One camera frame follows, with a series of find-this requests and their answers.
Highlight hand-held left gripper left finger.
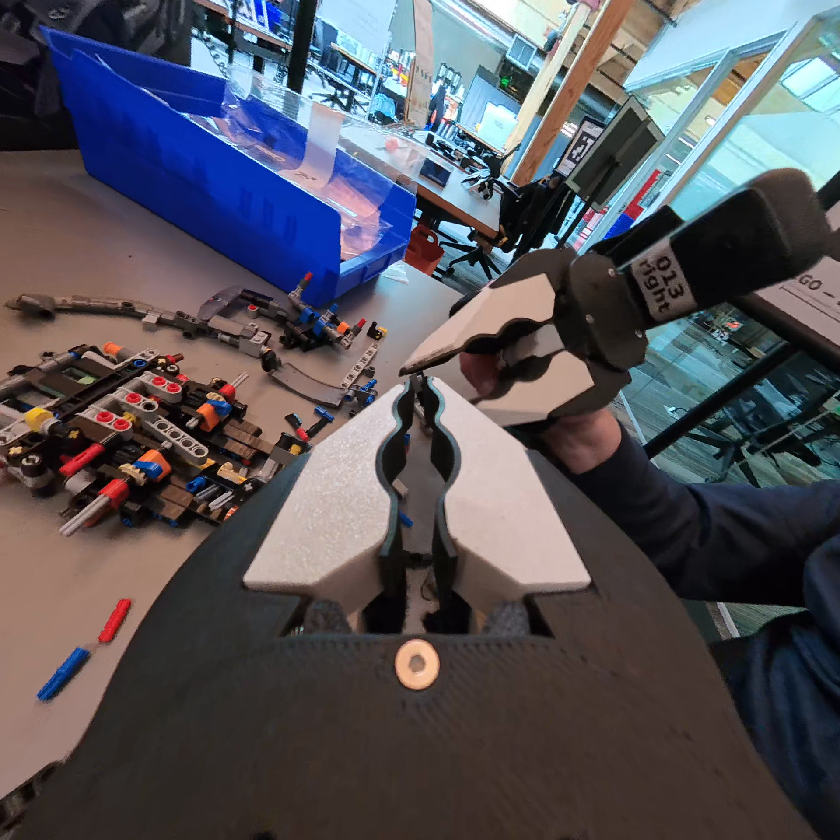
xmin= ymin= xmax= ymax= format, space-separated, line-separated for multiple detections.
xmin=243 ymin=379 xmax=416 ymax=635

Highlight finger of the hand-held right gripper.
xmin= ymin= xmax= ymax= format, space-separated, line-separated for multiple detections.
xmin=399 ymin=271 xmax=560 ymax=378
xmin=474 ymin=323 xmax=597 ymax=429

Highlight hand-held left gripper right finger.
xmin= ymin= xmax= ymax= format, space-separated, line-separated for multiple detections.
xmin=423 ymin=377 xmax=593 ymax=635

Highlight person's right forearm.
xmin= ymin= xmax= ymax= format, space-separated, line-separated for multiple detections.
xmin=567 ymin=420 xmax=840 ymax=608

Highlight dark grey curved lego panel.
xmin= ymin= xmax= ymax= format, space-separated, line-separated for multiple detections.
xmin=270 ymin=361 xmax=355 ymax=408

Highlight long light grey lego beam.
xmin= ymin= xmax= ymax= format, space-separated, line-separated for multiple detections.
xmin=338 ymin=341 xmax=382 ymax=403

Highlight blue lego suspension assembly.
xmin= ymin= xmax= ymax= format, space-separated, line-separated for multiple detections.
xmin=279 ymin=272 xmax=368 ymax=352

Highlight multicoloured lego chassis assembly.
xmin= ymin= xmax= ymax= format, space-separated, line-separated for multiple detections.
xmin=0 ymin=341 xmax=312 ymax=536

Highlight red lego pin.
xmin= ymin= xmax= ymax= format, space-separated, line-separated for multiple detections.
xmin=97 ymin=598 xmax=133 ymax=644

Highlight blue lego pin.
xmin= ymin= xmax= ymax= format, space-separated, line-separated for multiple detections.
xmin=36 ymin=646 xmax=91 ymax=702

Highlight person's right hand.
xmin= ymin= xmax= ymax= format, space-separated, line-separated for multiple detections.
xmin=458 ymin=350 xmax=623 ymax=475

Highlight red basket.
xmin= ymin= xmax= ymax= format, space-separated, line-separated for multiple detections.
xmin=403 ymin=225 xmax=448 ymax=277

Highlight black office chair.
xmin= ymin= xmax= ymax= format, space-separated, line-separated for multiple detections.
xmin=453 ymin=174 xmax=572 ymax=280

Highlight wooden desk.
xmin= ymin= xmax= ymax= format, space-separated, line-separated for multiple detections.
xmin=331 ymin=121 xmax=519 ymax=240

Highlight black monitor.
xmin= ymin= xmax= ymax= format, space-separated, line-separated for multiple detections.
xmin=564 ymin=97 xmax=665 ymax=212

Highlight black white marker tag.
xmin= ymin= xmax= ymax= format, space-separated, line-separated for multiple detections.
xmin=558 ymin=118 xmax=605 ymax=175

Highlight empty clear plastic bags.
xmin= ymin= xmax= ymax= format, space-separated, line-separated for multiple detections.
xmin=187 ymin=69 xmax=421 ymax=263

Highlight blue plastic bin with label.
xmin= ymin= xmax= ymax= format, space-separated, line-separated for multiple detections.
xmin=39 ymin=26 xmax=417 ymax=309

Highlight black pole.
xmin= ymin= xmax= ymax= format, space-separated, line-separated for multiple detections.
xmin=285 ymin=0 xmax=319 ymax=94

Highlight wooden post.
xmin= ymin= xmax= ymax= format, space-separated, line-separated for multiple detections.
xmin=511 ymin=0 xmax=636 ymax=188

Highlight dark grey lego link chain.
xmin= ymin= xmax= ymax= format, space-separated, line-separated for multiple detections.
xmin=5 ymin=292 xmax=198 ymax=337

